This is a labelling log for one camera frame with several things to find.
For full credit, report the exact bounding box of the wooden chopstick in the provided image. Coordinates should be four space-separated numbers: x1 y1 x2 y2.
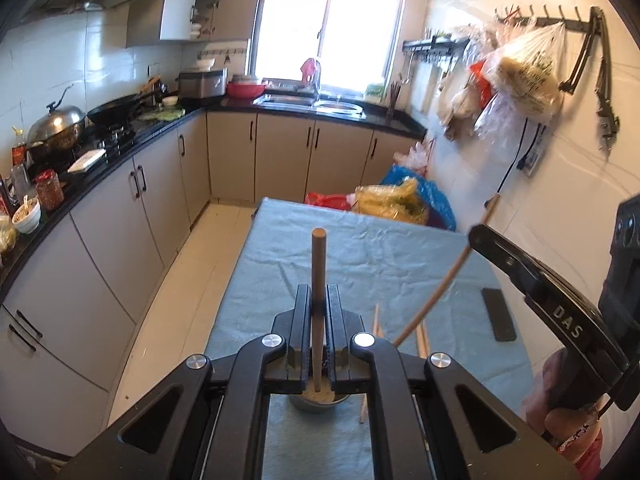
311 228 326 392
359 396 368 424
372 304 384 338
416 322 430 360

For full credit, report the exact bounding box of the wooden chopstick lone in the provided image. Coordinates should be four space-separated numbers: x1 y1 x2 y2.
393 192 501 348

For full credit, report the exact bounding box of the right hand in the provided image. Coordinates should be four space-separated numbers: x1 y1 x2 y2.
521 349 603 479

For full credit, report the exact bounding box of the black smartphone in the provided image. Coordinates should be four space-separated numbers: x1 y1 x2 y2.
482 288 518 342

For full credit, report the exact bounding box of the dark grey utensil holder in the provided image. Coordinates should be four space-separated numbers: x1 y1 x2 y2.
288 390 348 414

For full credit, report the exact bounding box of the blue towel table cloth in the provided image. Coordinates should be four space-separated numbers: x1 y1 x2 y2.
206 200 533 479

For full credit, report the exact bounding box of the blue plastic bag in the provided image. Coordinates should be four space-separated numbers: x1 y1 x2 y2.
381 165 458 232

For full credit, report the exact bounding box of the yellow plastic bag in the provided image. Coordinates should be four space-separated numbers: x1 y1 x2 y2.
352 178 428 226

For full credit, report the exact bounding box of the red plastic bag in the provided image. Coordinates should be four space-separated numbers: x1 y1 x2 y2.
304 192 352 211

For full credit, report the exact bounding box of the hanging white plastic bag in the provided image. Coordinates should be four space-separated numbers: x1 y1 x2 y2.
474 23 566 138

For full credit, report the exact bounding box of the white bowl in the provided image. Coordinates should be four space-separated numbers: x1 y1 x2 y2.
12 196 41 235

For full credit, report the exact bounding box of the red lid jar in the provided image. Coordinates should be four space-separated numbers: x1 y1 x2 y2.
35 169 64 211

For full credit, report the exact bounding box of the black wok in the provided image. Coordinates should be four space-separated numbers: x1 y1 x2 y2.
87 76 162 127

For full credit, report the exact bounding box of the steel pot with lid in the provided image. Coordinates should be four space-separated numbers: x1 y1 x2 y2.
27 86 87 152

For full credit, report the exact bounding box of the red basin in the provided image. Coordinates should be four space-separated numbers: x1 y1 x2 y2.
226 82 266 100

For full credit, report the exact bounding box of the silver rice cooker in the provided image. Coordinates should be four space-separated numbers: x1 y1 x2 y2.
177 68 228 100

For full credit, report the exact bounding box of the window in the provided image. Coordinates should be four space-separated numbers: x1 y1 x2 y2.
250 0 405 96

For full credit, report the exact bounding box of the black wall hook rack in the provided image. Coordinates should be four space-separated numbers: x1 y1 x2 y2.
494 4 622 154

